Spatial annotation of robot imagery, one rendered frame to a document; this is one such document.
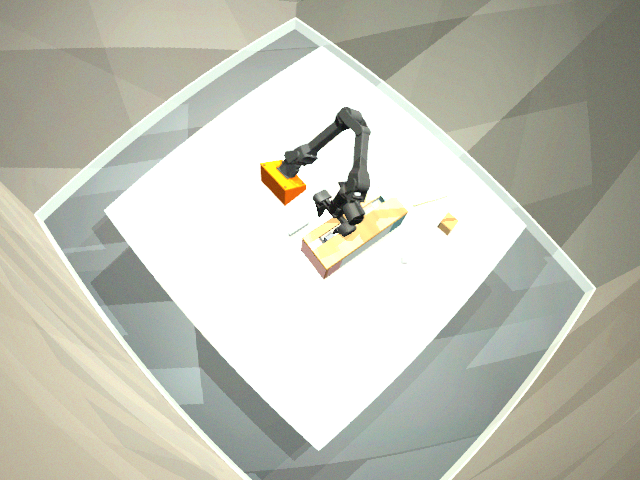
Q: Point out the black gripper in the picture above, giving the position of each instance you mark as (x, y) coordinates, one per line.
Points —
(322, 202)

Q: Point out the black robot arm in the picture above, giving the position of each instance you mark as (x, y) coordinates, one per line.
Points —
(358, 178)

